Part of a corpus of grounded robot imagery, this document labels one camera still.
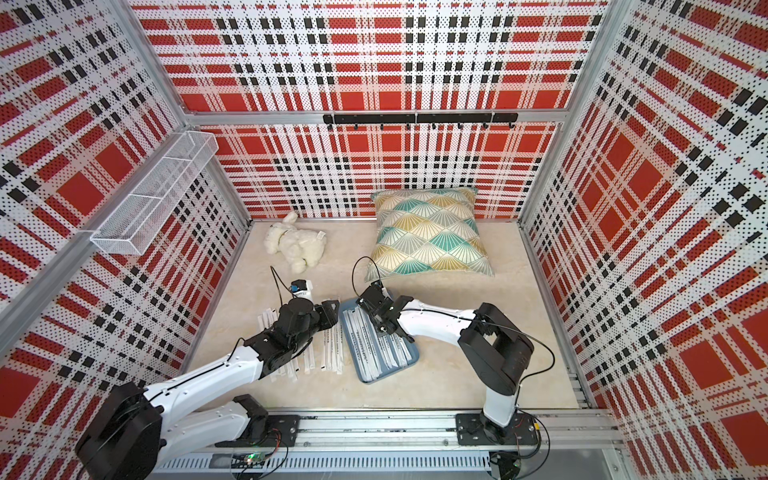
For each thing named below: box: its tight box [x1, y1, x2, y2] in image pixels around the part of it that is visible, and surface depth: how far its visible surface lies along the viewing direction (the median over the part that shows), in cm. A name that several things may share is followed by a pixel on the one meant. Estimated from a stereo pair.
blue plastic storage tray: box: [339, 298, 420, 384], surface depth 88 cm
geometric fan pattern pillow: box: [365, 187, 495, 281], surface depth 96 cm
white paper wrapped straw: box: [252, 308, 275, 336], surface depth 95 cm
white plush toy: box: [264, 212, 327, 274], surface depth 107 cm
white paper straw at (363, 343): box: [343, 306, 382, 382], surface depth 90 cm
